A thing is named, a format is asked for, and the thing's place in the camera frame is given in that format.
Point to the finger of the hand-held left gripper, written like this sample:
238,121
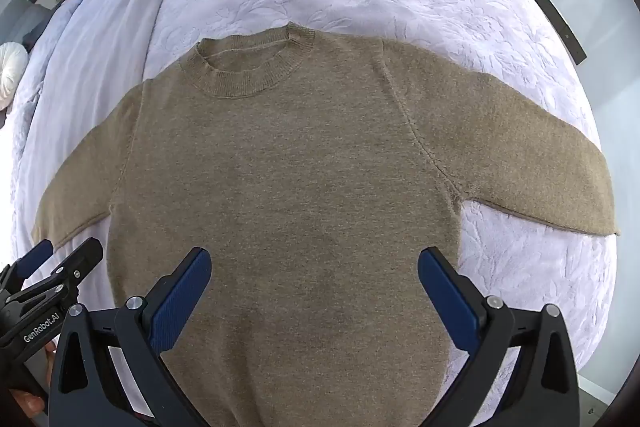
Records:
75,266
38,253

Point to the grey sofa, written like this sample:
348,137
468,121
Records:
22,19

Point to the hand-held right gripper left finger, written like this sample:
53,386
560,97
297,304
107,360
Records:
184,293

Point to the olive brown knit sweater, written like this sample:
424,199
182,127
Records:
300,182

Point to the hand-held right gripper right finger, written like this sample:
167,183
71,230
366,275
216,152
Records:
446,293

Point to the black flat bar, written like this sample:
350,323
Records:
557,24

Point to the light blue duvet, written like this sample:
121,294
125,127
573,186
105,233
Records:
115,7

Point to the person's left hand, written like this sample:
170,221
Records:
28,403

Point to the round white pillow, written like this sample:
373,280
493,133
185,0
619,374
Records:
10,72

